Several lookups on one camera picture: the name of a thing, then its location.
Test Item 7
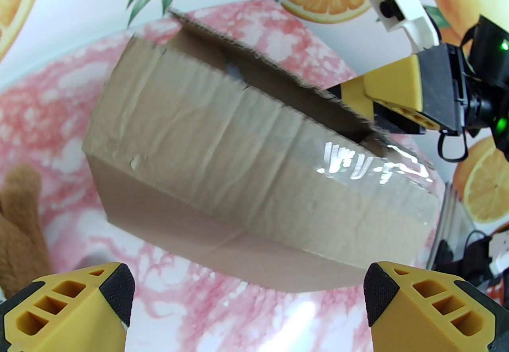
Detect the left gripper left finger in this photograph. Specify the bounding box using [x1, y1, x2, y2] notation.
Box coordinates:
[0, 262, 136, 352]

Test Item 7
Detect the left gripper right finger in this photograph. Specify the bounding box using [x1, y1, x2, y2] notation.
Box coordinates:
[364, 261, 509, 352]

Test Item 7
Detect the brown teddy bear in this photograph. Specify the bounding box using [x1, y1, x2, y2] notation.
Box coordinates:
[0, 164, 55, 297]

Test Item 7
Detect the small taped cardboard box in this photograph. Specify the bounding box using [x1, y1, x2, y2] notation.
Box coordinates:
[82, 9, 443, 294]

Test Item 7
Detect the pink marble table mat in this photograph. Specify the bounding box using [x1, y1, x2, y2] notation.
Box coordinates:
[0, 0, 450, 352]

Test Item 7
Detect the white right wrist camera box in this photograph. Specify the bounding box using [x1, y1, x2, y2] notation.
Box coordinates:
[369, 0, 443, 54]

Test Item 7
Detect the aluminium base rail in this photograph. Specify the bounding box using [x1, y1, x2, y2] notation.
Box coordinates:
[431, 183, 464, 275]

